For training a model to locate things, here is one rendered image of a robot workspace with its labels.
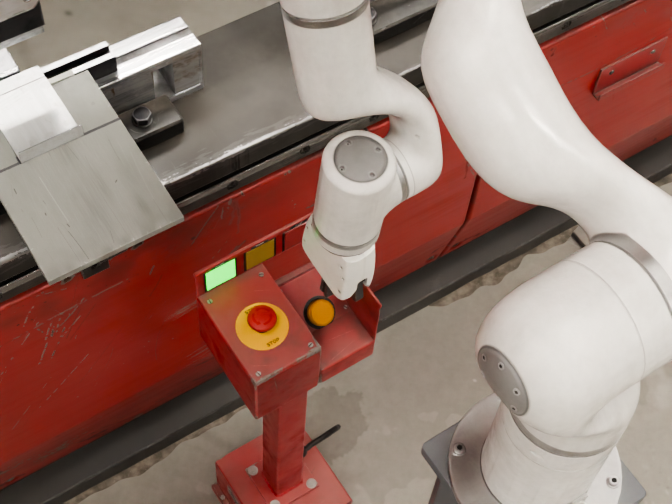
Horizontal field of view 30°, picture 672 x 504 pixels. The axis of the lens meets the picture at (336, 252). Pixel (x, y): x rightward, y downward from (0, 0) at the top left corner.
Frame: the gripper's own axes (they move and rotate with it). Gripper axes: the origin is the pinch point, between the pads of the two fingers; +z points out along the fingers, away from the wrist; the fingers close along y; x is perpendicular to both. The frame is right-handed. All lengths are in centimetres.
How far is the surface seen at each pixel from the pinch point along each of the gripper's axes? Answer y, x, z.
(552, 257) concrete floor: -12, 73, 86
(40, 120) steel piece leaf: -33.1, -24.3, -13.1
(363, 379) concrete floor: -9, 22, 86
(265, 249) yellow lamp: -10.2, -4.3, 3.5
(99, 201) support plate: -18.6, -23.7, -14.1
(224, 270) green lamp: -10.2, -10.7, 3.4
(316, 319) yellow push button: -0.7, -1.2, 12.2
